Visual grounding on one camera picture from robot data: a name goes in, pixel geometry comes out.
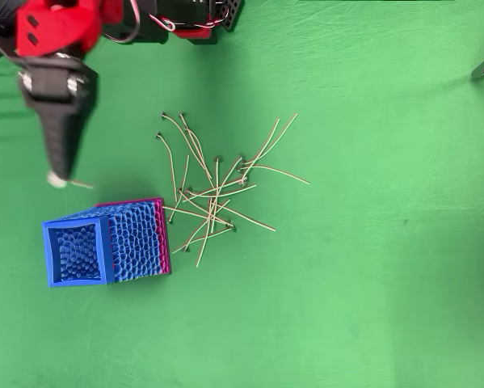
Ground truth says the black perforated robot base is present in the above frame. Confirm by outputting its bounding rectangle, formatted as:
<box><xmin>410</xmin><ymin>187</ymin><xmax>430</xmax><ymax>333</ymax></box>
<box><xmin>215</xmin><ymin>0</ymin><xmax>245</xmax><ymax>33</ymax></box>

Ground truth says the blue lattice box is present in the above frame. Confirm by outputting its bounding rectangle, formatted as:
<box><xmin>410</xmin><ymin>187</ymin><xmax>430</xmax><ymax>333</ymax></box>
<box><xmin>42</xmin><ymin>196</ymin><xmax>173</xmax><ymax>289</ymax></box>

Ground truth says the green table cloth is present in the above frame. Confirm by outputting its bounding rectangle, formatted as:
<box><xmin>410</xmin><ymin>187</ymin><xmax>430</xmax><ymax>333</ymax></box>
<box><xmin>0</xmin><ymin>0</ymin><xmax>484</xmax><ymax>388</ymax></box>

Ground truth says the red white servo cable loop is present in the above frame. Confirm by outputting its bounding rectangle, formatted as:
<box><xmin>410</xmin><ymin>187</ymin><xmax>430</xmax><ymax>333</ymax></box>
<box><xmin>99</xmin><ymin>0</ymin><xmax>142</xmax><ymax>44</ymax></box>

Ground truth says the red white shoulder servo cable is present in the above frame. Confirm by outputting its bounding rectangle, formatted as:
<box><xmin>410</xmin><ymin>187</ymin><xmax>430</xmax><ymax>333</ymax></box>
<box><xmin>149</xmin><ymin>14</ymin><xmax>218</xmax><ymax>32</ymax></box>

